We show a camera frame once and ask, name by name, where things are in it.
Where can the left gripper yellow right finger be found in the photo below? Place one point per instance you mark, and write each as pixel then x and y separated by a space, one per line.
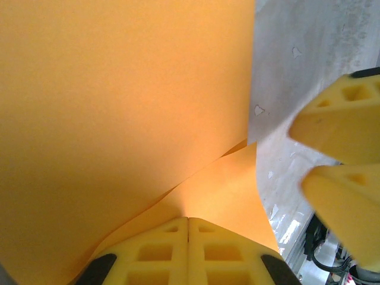
pixel 246 252

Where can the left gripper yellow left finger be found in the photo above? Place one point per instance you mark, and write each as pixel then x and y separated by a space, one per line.
pixel 133 246

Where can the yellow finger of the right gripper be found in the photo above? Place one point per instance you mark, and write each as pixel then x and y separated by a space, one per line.
pixel 350 213
pixel 341 127

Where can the orange paper sheet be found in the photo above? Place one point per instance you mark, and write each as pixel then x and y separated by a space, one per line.
pixel 118 89

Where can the long aluminium mounting rail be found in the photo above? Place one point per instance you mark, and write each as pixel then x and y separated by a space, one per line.
pixel 292 261

